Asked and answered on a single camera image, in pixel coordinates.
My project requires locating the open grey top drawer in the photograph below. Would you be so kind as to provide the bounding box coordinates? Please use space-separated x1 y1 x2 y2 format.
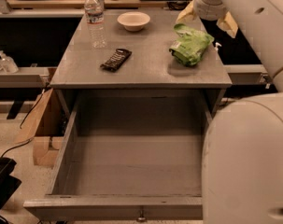
24 91 210 221

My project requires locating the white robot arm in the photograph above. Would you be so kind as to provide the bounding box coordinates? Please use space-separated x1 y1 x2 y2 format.
193 0 283 224

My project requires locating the dark chocolate snack bar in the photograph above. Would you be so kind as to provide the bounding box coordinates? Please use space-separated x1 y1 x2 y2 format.
100 49 132 72

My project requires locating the brown cardboard box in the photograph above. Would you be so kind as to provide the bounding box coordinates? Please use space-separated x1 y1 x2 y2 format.
14 82 64 167

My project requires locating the green rice chip bag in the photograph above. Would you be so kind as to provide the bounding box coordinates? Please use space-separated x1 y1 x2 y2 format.
169 23 214 67

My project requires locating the grey wooden cabinet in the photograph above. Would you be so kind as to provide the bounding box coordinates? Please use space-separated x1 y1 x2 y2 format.
50 8 232 111

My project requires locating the black cable left floor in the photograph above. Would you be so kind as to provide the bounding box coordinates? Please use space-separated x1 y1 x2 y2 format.
0 84 51 158

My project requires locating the clear plastic water bottle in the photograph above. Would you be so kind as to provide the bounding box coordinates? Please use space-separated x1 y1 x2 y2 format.
84 0 106 49

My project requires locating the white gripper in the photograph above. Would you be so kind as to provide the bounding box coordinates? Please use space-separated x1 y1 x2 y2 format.
176 0 238 38

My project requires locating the small white spray bottle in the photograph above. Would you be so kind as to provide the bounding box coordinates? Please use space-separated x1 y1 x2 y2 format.
215 42 222 51

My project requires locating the white ceramic bowl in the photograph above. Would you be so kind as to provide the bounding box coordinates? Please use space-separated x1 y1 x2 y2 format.
117 11 150 32

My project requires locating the metal drawer knob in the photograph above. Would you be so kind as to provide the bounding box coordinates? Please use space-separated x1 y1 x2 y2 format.
136 210 147 223

